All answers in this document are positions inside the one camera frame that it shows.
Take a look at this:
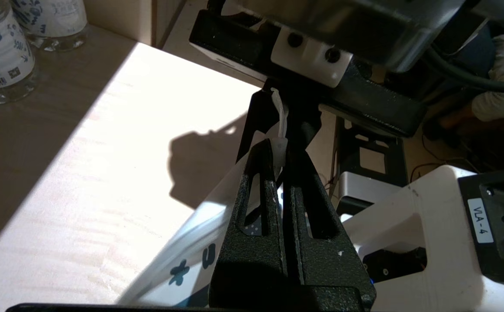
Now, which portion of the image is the black silver robot base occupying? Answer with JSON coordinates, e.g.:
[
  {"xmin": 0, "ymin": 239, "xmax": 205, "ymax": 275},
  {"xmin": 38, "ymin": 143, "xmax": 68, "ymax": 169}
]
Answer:
[{"xmin": 332, "ymin": 116, "xmax": 409, "ymax": 217}]

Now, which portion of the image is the white blue horse print bag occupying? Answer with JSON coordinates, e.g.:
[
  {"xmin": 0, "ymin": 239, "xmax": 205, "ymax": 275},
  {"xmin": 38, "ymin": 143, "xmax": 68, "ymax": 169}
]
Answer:
[{"xmin": 118, "ymin": 88, "xmax": 291, "ymax": 309}]

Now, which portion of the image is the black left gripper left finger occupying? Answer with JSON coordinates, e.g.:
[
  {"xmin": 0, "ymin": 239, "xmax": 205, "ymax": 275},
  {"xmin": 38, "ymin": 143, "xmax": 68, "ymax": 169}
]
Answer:
[{"xmin": 209, "ymin": 139, "xmax": 288, "ymax": 306}]

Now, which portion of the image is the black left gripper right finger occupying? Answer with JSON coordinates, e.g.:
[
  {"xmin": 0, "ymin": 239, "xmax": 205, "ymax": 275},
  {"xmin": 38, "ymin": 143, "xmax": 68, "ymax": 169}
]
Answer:
[{"xmin": 283, "ymin": 149, "xmax": 377, "ymax": 311}]

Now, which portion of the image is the clear water bottle black cap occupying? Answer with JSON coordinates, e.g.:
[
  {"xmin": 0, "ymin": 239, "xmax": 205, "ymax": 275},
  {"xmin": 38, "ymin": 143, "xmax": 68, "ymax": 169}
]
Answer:
[
  {"xmin": 0, "ymin": 0, "xmax": 37, "ymax": 104},
  {"xmin": 12, "ymin": 0, "xmax": 89, "ymax": 52}
]

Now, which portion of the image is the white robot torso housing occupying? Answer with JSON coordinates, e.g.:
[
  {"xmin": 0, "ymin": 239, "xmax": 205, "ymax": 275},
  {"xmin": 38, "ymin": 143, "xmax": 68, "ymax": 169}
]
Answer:
[{"xmin": 343, "ymin": 165, "xmax": 504, "ymax": 312}]

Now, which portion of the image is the beige wooden shelf cabinet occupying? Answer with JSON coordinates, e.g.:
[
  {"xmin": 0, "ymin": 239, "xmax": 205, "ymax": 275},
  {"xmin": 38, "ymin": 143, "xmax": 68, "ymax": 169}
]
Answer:
[{"xmin": 0, "ymin": 0, "xmax": 339, "ymax": 312}]

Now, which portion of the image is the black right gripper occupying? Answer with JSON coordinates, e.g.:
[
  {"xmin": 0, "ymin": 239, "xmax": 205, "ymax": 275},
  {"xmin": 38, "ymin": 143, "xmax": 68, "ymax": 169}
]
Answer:
[{"xmin": 189, "ymin": 10, "xmax": 426, "ymax": 164}]

